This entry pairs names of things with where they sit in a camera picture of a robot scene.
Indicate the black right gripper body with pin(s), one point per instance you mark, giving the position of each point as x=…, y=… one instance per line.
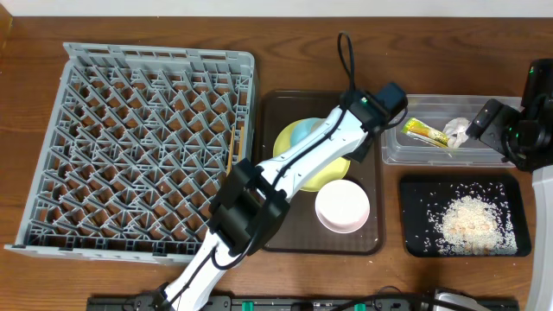
x=497, y=120

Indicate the white tissue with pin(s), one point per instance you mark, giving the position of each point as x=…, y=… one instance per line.
x=455, y=131

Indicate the yellow green snack wrapper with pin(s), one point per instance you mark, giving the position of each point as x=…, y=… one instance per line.
x=421, y=131

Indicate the pile of rice and nuts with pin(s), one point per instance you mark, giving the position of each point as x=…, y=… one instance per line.
x=475, y=221

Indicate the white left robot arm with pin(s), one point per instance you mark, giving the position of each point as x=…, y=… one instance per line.
x=253, y=200

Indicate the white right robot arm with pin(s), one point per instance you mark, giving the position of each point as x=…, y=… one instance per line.
x=524, y=138

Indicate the black waste tray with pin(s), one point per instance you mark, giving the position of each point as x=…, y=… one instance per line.
x=414, y=192

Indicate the grey dishwasher rack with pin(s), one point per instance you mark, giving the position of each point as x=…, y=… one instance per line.
x=135, y=150

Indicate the clear plastic bin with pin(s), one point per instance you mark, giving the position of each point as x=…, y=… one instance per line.
x=436, y=111

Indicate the yellow plate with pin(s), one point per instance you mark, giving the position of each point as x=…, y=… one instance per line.
x=335, y=170

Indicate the light blue bowl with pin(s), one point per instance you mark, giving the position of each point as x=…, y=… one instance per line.
x=304, y=128

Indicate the brown serving tray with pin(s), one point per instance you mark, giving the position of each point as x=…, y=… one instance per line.
x=301, y=231

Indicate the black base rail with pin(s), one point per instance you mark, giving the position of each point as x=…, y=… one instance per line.
x=227, y=303

